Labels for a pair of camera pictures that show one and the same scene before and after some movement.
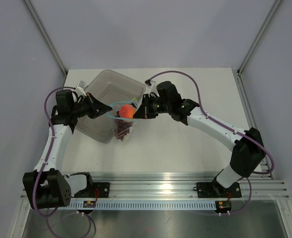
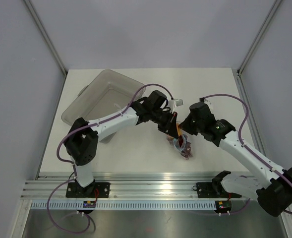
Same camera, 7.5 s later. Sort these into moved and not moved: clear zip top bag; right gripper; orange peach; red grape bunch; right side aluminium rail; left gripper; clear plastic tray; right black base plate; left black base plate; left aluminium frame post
Moved: left gripper; clear zip top bag; orange peach; red grape bunch; right gripper
Not moved: clear plastic tray; left black base plate; right black base plate; left aluminium frame post; right side aluminium rail
